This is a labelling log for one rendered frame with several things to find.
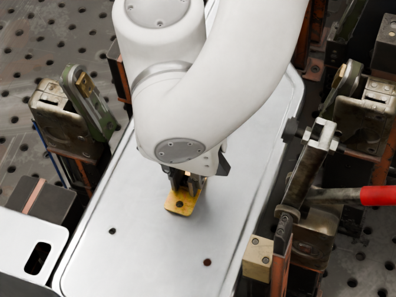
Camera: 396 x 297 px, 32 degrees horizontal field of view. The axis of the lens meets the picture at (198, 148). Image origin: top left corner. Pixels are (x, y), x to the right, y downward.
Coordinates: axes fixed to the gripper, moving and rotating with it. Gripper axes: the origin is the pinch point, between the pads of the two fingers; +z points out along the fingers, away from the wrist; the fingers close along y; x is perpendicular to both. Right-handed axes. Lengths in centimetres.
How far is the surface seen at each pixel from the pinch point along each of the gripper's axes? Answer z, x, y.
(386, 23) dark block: -8.7, -24.8, -18.7
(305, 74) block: 33, -45, -5
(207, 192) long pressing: 3.2, -0.2, -2.7
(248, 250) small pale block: -3.2, 8.3, -11.2
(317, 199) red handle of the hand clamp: -5.6, 0.7, -17.0
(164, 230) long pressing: 3.3, 6.6, 0.7
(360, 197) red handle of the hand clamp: -8.9, 0.7, -21.5
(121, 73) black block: 7.1, -17.3, 18.1
